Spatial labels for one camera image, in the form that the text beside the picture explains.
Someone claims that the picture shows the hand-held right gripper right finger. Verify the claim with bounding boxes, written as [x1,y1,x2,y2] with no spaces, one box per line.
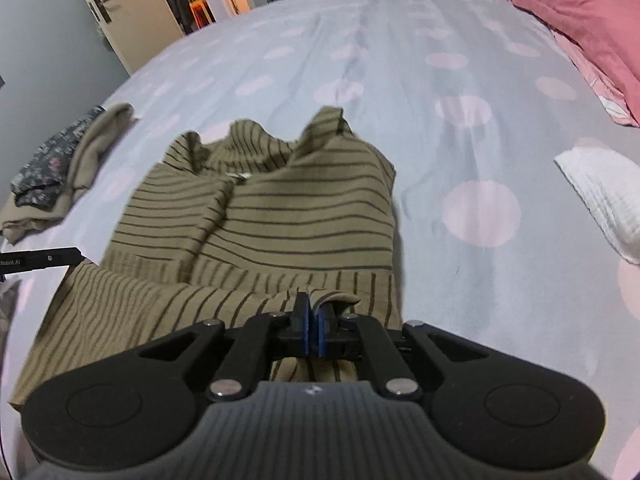
[314,301,491,398]

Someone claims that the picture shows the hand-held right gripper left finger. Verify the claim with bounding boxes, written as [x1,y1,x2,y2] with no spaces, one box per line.
[137,290,313,402]

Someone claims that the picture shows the olive striped shirt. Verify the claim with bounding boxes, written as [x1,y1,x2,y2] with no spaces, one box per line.
[7,105,404,407]

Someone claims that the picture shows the folded dark floral garment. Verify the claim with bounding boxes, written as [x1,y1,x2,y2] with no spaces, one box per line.
[10,106,107,209]

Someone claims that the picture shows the folded beige pants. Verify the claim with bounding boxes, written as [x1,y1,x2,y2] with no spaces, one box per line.
[0,102,137,247]

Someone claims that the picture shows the cream bedroom door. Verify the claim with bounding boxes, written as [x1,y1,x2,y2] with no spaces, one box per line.
[65,0,187,77]

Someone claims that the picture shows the orange stool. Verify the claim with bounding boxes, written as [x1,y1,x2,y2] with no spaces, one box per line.
[187,0,217,32]

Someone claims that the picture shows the white waffle cloth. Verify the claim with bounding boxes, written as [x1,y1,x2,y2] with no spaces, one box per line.
[553,146,640,267]

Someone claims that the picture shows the light pink pillow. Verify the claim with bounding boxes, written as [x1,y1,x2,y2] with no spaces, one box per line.
[550,30,640,129]

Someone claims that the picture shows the metal door handle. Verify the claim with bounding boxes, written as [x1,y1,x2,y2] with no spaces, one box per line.
[88,0,116,24]

